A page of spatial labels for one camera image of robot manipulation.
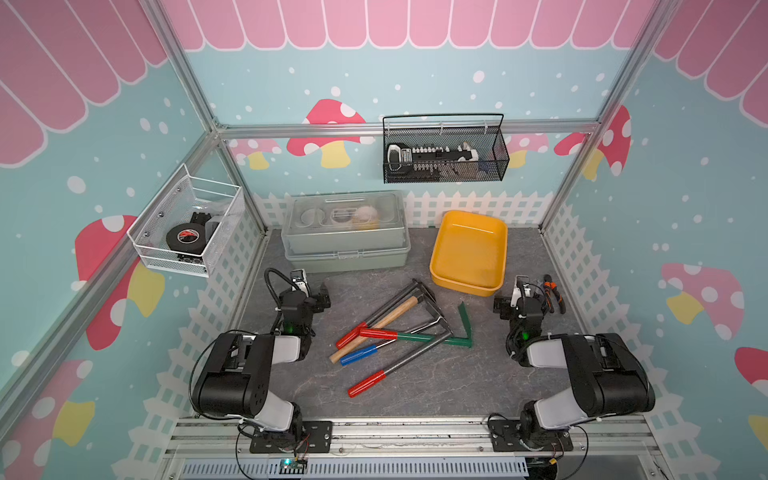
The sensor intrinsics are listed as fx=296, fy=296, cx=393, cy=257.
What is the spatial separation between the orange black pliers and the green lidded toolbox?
0.50m

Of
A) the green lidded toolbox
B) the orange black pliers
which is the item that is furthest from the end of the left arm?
the orange black pliers

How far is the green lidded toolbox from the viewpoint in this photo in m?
0.96

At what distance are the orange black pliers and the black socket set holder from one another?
511 millimetres

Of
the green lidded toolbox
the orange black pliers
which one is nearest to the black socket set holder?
the green lidded toolbox

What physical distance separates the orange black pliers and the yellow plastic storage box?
0.17 m

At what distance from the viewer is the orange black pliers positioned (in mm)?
988

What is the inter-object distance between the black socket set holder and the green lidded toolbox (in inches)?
5.9

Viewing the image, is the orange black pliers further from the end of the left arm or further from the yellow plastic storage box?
the end of the left arm

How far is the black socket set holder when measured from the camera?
2.92ft
